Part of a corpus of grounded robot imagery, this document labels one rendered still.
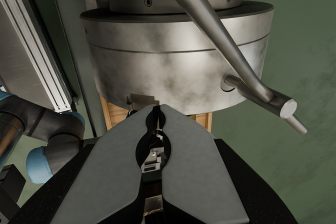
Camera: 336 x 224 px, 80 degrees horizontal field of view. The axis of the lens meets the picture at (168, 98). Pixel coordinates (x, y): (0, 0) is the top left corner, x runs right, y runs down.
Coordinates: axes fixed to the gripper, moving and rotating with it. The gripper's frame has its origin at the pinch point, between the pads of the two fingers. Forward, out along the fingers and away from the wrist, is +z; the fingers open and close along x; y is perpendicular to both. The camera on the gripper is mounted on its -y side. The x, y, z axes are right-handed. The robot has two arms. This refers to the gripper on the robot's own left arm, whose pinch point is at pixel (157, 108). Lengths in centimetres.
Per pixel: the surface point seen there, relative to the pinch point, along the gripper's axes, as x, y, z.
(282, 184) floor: 153, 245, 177
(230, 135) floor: 62, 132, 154
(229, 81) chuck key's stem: 8.5, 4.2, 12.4
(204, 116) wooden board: 13, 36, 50
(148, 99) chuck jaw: -2.2, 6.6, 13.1
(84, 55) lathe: -35, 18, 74
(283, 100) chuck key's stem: 11.7, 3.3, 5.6
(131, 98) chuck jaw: -4.7, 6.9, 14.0
